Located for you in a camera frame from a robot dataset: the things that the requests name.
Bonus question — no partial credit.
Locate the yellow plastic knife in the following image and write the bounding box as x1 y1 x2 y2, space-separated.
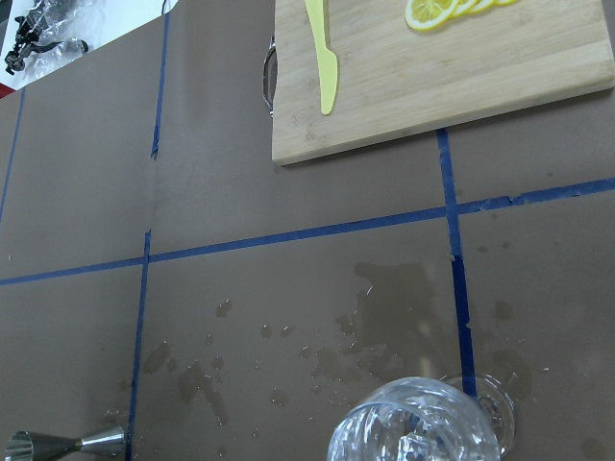
305 0 338 115

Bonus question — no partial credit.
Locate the crumpled clear plastic bag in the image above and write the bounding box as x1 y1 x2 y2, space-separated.
0 0 126 90

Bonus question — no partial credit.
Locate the clear wine glass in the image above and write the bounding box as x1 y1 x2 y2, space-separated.
327 375 517 460

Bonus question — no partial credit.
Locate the red thermos bottle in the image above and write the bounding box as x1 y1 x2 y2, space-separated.
0 84 14 98

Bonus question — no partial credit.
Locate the steel cone jigger cup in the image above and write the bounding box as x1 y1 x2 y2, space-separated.
4 425 126 460

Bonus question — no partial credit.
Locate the wooden cutting board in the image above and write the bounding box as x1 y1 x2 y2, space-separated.
272 1 614 165

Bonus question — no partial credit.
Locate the clear ice cube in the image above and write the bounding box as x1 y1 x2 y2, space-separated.
398 431 433 461

